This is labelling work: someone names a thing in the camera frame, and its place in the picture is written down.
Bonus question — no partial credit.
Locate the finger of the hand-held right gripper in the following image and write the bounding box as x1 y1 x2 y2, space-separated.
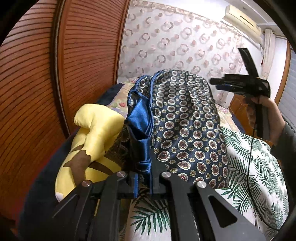
210 75 249 93
238 47 258 78

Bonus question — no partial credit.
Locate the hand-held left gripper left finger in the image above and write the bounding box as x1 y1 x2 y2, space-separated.
52 171 139 241

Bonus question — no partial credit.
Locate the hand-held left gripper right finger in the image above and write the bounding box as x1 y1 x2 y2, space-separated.
150 162 266 241

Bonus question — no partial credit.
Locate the navy patterned satin pajama top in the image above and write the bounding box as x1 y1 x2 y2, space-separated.
124 68 229 195

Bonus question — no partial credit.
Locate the person's right hand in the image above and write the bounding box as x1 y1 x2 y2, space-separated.
251 96 287 145

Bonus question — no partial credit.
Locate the beige lace corner curtain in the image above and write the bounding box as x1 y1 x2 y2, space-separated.
261 29 274 79

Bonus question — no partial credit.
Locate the wooden sideboard cabinet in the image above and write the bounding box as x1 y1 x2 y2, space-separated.
229 94 257 135

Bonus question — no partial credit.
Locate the grey window blind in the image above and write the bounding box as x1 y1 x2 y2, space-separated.
279 50 296 130

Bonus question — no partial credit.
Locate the gold patterned pillow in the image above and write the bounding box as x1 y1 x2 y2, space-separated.
111 125 133 173

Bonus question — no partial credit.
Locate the yellow plush toy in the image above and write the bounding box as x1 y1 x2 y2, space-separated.
54 103 126 202

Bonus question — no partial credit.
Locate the circle patterned sheer curtain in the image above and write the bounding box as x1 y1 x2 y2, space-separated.
118 0 245 107

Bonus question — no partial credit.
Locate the floral leaf print bedspread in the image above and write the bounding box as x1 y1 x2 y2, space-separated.
106 77 289 241

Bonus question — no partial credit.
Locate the wooden louvered wardrobe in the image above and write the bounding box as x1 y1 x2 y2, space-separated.
0 0 131 223

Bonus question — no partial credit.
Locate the wooden window frame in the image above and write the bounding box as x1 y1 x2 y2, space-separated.
275 42 292 105

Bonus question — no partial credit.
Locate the beige wall air conditioner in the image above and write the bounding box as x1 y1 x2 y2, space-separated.
223 5 264 43

